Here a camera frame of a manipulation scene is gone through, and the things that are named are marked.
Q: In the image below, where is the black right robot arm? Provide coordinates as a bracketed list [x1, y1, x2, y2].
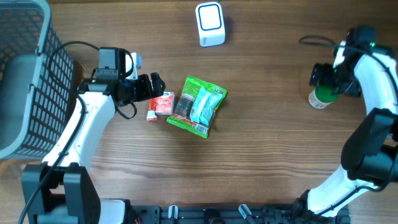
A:
[292, 26, 397, 223]

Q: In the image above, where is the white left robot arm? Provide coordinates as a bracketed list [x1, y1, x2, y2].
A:
[19, 73, 165, 223]

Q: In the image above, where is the small red carton box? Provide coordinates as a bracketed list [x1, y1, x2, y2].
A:
[155, 91, 175, 115]

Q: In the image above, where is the red toothpaste box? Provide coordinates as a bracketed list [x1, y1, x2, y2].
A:
[146, 98, 157, 121]

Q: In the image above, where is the green lid jar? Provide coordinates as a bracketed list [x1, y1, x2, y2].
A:
[308, 85, 339, 110]

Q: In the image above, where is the light blue wipes packet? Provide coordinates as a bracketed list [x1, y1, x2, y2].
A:
[190, 87, 223, 126]

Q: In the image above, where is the grey plastic basket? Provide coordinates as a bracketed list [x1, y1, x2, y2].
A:
[1, 1, 74, 159]

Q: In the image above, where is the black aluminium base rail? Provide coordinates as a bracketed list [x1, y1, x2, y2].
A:
[127, 204, 351, 224]

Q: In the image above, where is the white barcode scanner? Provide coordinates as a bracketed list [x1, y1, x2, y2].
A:
[195, 1, 226, 47]

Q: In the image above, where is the green snack bag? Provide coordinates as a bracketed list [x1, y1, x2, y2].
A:
[167, 76, 228, 138]

